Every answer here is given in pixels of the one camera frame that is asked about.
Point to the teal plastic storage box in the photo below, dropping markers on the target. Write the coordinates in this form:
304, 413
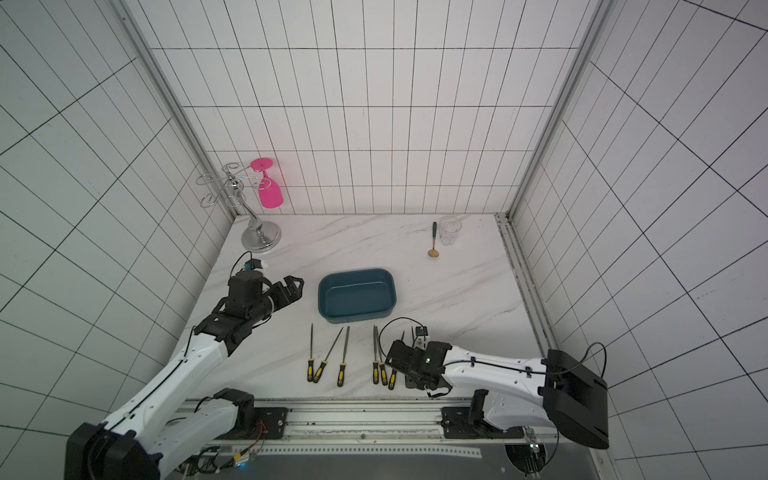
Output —
357, 295

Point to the gold spoon black handle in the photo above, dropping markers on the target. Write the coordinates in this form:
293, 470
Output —
433, 252

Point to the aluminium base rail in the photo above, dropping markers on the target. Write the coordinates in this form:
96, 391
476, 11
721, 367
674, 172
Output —
384, 427

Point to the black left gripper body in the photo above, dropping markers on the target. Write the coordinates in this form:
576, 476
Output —
261, 308

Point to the chrome glass holder stand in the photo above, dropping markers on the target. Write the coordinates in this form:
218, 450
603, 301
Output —
229, 188

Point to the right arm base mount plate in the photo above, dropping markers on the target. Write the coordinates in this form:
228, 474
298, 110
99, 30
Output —
459, 423

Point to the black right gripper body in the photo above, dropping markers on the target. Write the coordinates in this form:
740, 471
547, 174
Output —
399, 355

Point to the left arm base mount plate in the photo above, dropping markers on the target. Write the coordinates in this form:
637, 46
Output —
265, 423

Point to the pink plastic wine glass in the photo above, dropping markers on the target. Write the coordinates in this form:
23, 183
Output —
269, 191

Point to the file tool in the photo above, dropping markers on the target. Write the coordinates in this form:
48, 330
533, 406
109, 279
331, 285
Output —
393, 376
382, 367
342, 367
376, 363
320, 369
310, 364

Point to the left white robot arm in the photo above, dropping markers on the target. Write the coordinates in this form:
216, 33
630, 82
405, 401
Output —
139, 440

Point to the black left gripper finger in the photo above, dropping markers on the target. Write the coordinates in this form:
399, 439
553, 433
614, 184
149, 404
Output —
284, 298
293, 283

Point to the clear glass cup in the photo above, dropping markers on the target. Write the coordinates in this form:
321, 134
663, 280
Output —
449, 228

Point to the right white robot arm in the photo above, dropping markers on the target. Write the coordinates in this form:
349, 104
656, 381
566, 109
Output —
555, 391

